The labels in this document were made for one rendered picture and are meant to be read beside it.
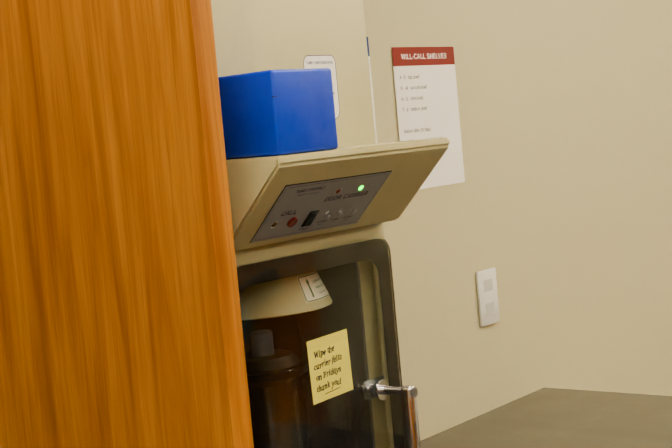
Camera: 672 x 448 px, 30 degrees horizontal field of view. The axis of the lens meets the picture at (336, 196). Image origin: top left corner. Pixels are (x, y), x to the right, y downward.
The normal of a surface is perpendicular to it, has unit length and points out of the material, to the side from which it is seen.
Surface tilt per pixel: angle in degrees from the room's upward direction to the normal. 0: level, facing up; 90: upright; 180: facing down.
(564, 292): 90
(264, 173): 90
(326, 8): 90
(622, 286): 90
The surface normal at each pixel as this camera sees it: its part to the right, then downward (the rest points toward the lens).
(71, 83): -0.63, 0.10
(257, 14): 0.77, -0.04
